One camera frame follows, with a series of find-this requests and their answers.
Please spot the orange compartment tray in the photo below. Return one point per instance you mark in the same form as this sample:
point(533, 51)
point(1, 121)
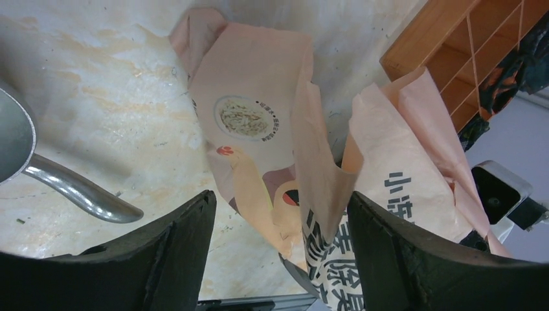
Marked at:
point(431, 39)

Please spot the dark cloth on tray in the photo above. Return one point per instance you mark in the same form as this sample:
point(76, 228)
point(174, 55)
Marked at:
point(514, 73)

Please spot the orange cat litter bag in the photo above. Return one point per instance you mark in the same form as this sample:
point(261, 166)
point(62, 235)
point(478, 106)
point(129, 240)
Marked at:
point(268, 149)

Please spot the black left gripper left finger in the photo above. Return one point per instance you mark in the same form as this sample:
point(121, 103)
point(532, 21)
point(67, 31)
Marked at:
point(159, 266)

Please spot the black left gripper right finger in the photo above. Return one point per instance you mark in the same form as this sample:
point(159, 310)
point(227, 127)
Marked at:
point(404, 267)

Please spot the grey metal scoop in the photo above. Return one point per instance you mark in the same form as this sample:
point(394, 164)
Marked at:
point(18, 156)

